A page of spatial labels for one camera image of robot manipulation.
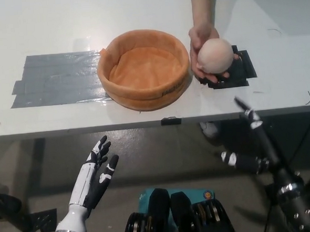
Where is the person's bare hand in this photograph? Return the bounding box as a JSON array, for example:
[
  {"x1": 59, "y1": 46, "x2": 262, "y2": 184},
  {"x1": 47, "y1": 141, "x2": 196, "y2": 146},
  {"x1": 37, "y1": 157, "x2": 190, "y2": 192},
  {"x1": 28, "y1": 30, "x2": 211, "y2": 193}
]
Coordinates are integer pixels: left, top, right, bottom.
[{"x1": 187, "y1": 20, "x2": 231, "y2": 85}]

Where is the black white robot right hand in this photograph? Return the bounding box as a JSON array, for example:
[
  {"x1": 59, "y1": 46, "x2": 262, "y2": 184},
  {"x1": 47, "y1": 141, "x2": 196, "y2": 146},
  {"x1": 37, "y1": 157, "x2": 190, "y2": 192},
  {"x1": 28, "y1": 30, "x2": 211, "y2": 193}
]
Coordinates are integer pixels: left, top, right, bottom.
[{"x1": 216, "y1": 93, "x2": 305, "y2": 198}]

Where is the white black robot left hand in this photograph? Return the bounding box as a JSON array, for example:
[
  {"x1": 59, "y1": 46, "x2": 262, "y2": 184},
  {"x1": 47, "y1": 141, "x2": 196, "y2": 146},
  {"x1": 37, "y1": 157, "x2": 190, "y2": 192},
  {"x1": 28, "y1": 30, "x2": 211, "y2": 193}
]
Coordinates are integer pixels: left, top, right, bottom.
[{"x1": 49, "y1": 134, "x2": 125, "y2": 232}]

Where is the pale pink plush dumpling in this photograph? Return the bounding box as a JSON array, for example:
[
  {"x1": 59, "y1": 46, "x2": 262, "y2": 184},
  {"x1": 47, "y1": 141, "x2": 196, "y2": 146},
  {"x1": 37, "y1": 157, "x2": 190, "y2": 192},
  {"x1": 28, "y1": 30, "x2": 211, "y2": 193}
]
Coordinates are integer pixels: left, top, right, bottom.
[{"x1": 195, "y1": 37, "x2": 234, "y2": 75}]

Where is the black teal robot torso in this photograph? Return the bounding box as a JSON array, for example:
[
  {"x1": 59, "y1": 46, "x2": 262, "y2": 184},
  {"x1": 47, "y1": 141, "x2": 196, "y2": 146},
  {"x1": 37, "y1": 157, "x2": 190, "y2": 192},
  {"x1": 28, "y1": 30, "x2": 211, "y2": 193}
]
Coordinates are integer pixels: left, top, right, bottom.
[{"x1": 119, "y1": 183, "x2": 238, "y2": 232}]

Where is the dark table leg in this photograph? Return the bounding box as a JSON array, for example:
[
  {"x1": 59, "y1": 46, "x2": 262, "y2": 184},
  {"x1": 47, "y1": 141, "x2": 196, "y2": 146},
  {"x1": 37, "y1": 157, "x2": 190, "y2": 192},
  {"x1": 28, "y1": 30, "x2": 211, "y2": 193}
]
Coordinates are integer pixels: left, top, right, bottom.
[{"x1": 15, "y1": 138, "x2": 51, "y2": 232}]

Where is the black tape square patch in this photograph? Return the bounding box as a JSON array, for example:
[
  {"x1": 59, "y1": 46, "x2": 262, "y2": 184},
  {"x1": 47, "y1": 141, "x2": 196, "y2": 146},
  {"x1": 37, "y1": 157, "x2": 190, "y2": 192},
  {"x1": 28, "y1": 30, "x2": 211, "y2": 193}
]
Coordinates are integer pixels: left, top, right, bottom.
[{"x1": 195, "y1": 43, "x2": 259, "y2": 91}]

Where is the black rounded stand foot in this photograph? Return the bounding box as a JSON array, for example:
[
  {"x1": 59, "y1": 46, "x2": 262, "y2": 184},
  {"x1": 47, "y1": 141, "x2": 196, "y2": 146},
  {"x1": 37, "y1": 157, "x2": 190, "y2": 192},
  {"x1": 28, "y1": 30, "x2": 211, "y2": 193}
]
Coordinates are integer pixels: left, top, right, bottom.
[{"x1": 0, "y1": 191, "x2": 22, "y2": 219}]

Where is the orange plush round basket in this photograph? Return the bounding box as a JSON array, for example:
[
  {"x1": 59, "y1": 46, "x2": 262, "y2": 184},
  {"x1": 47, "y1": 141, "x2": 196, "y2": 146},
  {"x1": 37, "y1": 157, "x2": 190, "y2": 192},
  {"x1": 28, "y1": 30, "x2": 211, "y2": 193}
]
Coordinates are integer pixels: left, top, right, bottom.
[{"x1": 94, "y1": 26, "x2": 193, "y2": 114}]

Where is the white shoe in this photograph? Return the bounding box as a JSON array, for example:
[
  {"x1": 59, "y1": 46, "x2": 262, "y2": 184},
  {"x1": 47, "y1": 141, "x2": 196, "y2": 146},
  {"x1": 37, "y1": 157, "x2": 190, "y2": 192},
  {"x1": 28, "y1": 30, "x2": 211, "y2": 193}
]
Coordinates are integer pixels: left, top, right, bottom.
[{"x1": 199, "y1": 121, "x2": 222, "y2": 140}]

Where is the grey duct tape patch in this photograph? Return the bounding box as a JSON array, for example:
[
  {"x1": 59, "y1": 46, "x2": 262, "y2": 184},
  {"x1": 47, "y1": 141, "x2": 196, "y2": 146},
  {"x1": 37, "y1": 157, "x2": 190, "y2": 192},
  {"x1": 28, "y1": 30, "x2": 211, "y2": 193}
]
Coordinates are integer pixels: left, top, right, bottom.
[{"x1": 7, "y1": 49, "x2": 115, "y2": 110}]

